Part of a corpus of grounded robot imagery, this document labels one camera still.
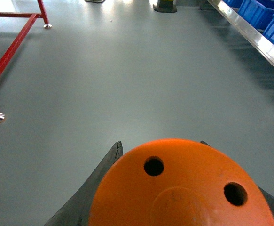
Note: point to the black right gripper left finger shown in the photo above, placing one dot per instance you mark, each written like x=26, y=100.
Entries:
x=75, y=212

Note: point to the orange 4680 cylinder cap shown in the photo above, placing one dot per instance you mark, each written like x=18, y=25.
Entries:
x=177, y=182

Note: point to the yellow black striped cone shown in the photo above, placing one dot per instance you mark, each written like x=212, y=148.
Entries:
x=165, y=6

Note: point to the red conveyor frame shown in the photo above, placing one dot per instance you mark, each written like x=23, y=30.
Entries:
x=32, y=17

